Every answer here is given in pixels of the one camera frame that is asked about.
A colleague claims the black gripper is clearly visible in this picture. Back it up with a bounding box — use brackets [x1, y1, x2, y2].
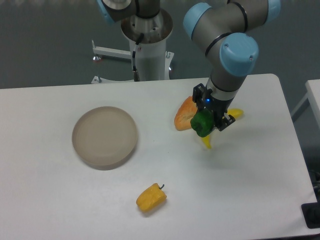
[192, 83, 236, 132]

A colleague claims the green bell pepper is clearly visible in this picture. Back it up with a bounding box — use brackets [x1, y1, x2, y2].
[190, 108, 215, 138]

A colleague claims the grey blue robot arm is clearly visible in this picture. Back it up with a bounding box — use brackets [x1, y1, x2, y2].
[97, 0, 281, 137]

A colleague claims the yellow bell pepper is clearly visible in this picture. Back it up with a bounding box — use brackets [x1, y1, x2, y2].
[136, 183, 167, 213]

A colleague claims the yellow banana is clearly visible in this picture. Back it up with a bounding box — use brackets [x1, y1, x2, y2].
[201, 108, 244, 149]

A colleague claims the orange bread slice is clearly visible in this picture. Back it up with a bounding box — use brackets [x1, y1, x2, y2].
[174, 96, 198, 131]

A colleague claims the white side table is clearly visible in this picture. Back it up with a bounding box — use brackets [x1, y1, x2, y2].
[290, 79, 320, 126]

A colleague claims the beige round plate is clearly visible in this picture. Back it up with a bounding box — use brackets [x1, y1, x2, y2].
[71, 106, 138, 170]

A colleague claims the black device at edge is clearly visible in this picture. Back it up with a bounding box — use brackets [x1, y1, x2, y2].
[301, 202, 320, 229]

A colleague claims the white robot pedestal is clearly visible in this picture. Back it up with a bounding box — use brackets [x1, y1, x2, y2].
[92, 8, 174, 82]

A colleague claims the black pedestal cable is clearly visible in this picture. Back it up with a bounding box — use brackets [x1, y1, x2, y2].
[131, 32, 145, 82]

